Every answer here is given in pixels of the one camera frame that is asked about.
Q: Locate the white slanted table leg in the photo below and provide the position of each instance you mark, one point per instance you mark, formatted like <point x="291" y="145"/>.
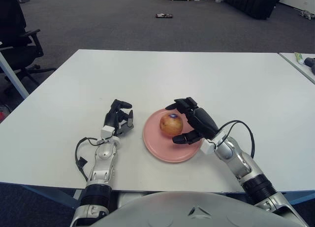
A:
<point x="12" y="74"/>

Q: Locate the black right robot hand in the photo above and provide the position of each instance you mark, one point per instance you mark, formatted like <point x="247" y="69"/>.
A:
<point x="203" y="121"/>

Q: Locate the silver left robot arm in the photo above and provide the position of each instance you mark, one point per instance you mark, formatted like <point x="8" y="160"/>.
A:
<point x="103" y="158"/>

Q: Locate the small grey quadruped robot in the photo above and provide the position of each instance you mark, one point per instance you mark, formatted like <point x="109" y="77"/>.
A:
<point x="307" y="14"/>

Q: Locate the red yellow apple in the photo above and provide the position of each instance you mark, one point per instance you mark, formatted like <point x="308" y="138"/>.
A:
<point x="171" y="126"/>

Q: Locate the green white tube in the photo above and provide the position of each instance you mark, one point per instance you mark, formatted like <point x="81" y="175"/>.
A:
<point x="299" y="57"/>

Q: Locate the black handheld controller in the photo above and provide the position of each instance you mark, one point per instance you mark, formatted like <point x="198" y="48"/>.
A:
<point x="310" y="61"/>

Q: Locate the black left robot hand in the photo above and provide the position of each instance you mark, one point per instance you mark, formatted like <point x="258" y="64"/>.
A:
<point x="112" y="118"/>

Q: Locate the black curtain partition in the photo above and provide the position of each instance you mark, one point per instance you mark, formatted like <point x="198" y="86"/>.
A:
<point x="253" y="1"/>

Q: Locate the pink round plate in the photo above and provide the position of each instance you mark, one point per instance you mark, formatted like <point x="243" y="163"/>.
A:
<point x="169" y="150"/>

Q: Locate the red floor object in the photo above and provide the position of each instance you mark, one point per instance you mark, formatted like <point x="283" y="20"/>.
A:
<point x="3" y="113"/>

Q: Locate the blue grey table frame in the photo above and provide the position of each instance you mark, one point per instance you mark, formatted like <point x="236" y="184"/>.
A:
<point x="49" y="193"/>

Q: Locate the grey robot torso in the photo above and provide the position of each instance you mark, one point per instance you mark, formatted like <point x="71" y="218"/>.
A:
<point x="184" y="209"/>

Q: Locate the small black floor tray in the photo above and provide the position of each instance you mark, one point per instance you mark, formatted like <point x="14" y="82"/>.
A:
<point x="164" y="15"/>

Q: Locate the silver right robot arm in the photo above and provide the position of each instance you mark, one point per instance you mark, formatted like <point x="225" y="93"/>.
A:
<point x="243" y="160"/>

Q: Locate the black office chair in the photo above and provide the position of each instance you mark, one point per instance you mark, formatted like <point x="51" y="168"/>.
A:
<point x="12" y="20"/>

